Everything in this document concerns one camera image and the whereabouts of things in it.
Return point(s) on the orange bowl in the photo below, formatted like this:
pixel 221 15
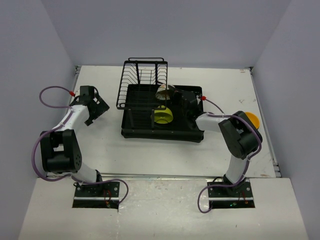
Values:
pixel 252 120

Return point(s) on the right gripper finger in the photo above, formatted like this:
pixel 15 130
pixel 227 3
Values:
pixel 173 91
pixel 176 99

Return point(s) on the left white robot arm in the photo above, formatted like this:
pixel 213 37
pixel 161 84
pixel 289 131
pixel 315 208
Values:
pixel 59 147

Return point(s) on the black plastic drain tray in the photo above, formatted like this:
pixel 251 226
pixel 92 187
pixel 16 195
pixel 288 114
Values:
pixel 180 129

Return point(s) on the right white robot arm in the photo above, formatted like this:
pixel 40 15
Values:
pixel 240 135

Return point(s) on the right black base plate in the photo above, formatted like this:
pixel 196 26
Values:
pixel 238 197

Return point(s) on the metal table rail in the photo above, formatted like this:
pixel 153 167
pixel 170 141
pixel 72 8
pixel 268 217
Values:
pixel 155 176

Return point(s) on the lime green bowl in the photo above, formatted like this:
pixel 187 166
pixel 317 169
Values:
pixel 163 115

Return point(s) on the yellow floral white bowl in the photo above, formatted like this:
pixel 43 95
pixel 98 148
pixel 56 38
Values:
pixel 164 92

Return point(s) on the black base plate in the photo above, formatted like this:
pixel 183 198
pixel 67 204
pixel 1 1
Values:
pixel 98 196
pixel 238 197

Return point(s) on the black wire dish rack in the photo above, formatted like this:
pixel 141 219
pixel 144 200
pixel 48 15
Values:
pixel 137 97

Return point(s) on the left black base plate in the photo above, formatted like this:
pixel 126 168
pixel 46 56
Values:
pixel 98 196

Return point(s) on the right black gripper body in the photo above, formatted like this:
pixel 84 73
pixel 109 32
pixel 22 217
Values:
pixel 185 111

